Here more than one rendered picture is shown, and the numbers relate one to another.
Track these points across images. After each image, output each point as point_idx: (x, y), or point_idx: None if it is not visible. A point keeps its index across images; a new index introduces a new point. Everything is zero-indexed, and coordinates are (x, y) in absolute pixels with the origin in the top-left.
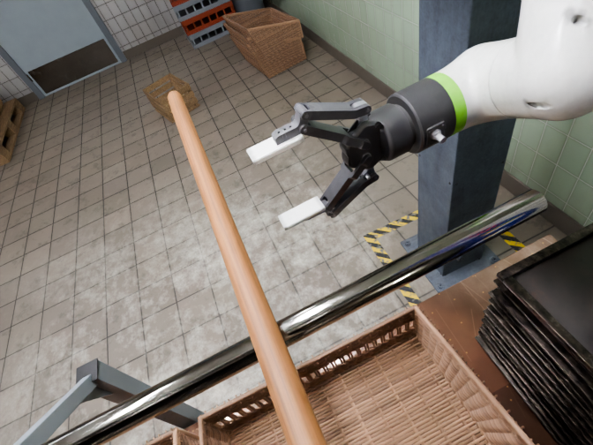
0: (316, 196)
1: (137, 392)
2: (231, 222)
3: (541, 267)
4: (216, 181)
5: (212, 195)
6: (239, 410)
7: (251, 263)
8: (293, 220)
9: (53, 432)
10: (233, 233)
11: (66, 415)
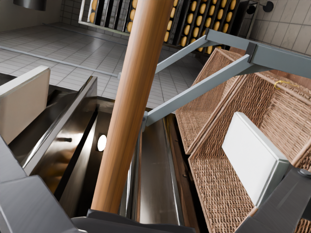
0: (275, 160)
1: (302, 73)
2: (117, 119)
3: None
4: (147, 12)
5: (126, 53)
6: None
7: (107, 184)
8: (230, 151)
9: (198, 96)
10: (110, 137)
11: (212, 87)
